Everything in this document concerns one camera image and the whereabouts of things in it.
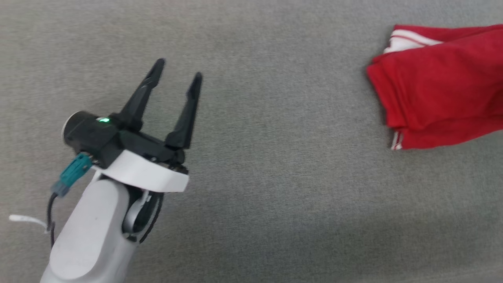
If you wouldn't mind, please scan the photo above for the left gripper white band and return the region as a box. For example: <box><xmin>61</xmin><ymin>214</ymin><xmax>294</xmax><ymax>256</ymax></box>
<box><xmin>62</xmin><ymin>58</ymin><xmax>204</xmax><ymax>193</ymax></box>

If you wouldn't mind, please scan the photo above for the red white sports shirt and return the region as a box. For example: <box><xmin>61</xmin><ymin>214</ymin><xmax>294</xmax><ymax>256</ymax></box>
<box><xmin>366</xmin><ymin>24</ymin><xmax>503</xmax><ymax>151</ymax></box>

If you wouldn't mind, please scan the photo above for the grey fabric sofa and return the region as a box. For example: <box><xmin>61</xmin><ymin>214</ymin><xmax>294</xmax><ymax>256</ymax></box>
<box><xmin>0</xmin><ymin>0</ymin><xmax>503</xmax><ymax>283</ymax></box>

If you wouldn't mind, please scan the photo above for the teal cable connector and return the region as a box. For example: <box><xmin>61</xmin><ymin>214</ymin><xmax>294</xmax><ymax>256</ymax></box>
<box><xmin>52</xmin><ymin>152</ymin><xmax>94</xmax><ymax>197</ymax></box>

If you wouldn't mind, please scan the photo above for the white cable label tag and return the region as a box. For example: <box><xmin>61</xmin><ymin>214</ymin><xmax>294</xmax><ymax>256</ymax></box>
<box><xmin>8</xmin><ymin>214</ymin><xmax>50</xmax><ymax>234</ymax></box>

